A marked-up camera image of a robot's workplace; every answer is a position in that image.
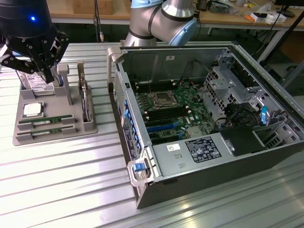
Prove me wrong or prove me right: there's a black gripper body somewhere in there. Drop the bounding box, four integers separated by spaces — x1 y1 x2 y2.
0 0 61 52

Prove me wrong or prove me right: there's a green RAM stick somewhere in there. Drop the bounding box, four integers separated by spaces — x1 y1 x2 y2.
18 114 73 125
16 126 75 139

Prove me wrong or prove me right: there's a grey parts rack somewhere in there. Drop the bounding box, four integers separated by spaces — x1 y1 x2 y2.
12 63 99 146

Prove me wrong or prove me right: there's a silver CPU chip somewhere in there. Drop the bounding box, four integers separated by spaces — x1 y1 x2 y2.
22 102 46 119

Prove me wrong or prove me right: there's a graphics card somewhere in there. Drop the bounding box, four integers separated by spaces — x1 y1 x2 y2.
77 61 93 123

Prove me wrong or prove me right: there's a CPU socket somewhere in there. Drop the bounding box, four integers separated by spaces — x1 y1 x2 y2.
147 90 178 108

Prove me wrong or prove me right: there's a blue expansion slot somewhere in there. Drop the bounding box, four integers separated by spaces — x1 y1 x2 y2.
146 122 181 133

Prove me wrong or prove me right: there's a green motherboard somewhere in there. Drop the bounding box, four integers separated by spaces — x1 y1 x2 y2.
134 79 217 146

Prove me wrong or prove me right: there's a silver chipset heatsink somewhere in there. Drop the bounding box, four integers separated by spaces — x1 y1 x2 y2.
186 126 210 140

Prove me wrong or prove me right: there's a perforated metal drive cage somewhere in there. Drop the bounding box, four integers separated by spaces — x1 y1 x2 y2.
203 65 238 124

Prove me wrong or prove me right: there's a grey power supply unit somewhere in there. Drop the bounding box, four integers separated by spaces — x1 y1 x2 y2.
152 132 236 179

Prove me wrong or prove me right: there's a wooden workbench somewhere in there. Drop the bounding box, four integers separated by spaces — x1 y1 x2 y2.
49 0 304 31

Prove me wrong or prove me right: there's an orange and white box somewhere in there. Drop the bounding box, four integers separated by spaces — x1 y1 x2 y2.
246 11 268 23

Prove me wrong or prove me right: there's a silver metal disk bay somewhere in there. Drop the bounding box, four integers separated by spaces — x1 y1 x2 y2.
242 86 300 149

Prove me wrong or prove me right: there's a black plastic shroud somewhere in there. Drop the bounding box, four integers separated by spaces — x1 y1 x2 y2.
219 125 268 157

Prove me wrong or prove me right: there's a black open PC case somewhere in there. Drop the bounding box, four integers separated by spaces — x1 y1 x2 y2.
106 41 304 209

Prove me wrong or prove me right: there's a black monitor stand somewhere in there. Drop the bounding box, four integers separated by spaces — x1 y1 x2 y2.
274 0 296 18

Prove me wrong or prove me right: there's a black tripod pole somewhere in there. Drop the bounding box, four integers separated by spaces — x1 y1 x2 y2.
257 10 304 67

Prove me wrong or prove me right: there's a hard disk with blue bracket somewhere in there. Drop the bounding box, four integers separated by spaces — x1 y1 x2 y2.
16 68 64 96

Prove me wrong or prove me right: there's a black cable with metal plug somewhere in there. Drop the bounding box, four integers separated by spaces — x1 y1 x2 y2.
94 0 105 43

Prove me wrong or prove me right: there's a blue cable tab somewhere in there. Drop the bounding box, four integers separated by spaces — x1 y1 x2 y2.
260 106 269 124

